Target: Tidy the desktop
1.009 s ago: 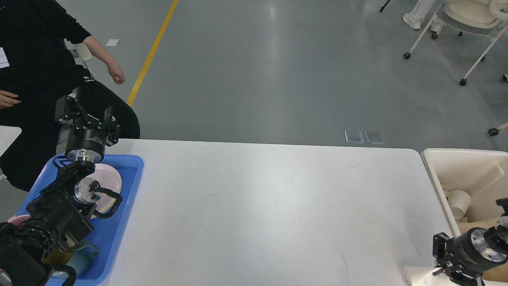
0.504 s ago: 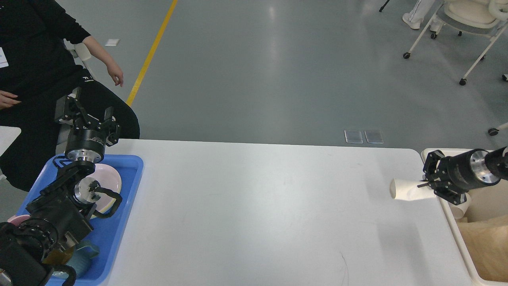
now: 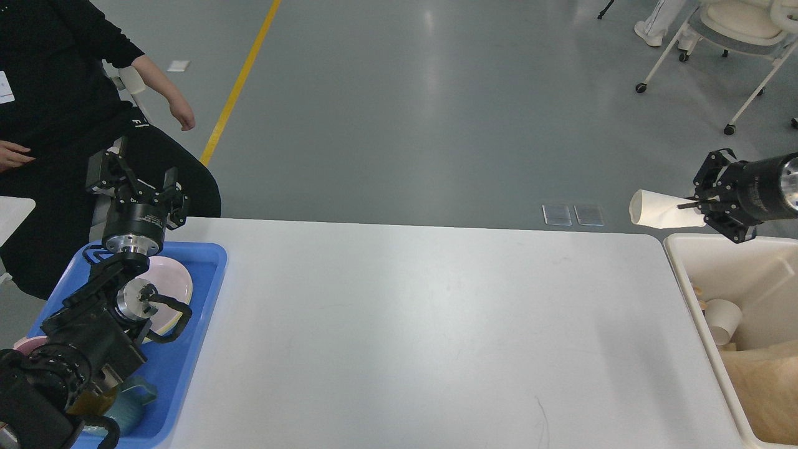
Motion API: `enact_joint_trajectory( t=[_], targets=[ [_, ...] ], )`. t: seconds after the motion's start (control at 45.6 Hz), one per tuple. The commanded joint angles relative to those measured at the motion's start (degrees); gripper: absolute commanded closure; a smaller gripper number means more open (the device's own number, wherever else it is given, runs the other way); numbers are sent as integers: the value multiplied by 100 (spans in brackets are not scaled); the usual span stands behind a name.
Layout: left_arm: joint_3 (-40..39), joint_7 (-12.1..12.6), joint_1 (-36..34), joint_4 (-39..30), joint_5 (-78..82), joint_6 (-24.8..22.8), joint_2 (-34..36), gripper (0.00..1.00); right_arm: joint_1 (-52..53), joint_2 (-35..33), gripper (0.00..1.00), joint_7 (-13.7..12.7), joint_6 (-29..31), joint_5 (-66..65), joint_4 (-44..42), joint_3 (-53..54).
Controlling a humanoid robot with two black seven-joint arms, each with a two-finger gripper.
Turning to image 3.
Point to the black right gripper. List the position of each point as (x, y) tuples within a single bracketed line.
[(759, 191)]

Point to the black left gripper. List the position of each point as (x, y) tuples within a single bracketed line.
[(138, 214)]

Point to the pink plate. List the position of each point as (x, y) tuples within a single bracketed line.
[(166, 277)]

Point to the brown paper bag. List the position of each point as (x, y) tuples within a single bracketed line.
[(765, 381)]

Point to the pink mug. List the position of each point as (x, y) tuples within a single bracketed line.
[(28, 344)]

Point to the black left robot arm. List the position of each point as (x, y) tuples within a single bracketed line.
[(94, 342)]

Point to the white plastic bin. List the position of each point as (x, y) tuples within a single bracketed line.
[(760, 277)]

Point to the right clear floor plate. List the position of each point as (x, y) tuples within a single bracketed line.
[(589, 215)]

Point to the clear floor plate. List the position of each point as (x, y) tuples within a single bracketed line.
[(557, 215), (589, 215)]

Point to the white paper scrap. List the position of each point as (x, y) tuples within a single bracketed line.
[(178, 66)]

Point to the white table corner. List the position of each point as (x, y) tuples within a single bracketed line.
[(14, 211)]

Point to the person in black clothes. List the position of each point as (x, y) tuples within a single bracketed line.
[(59, 109)]

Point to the left clear floor plate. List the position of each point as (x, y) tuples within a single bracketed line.
[(557, 215)]

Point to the blue plastic tray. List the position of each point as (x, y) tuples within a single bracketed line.
[(169, 366)]

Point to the white office chair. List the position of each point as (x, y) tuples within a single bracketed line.
[(756, 28)]

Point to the person in white trousers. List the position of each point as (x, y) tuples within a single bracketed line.
[(653, 29)]

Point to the teal mug yellow inside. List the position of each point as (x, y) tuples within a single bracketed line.
[(124, 404)]

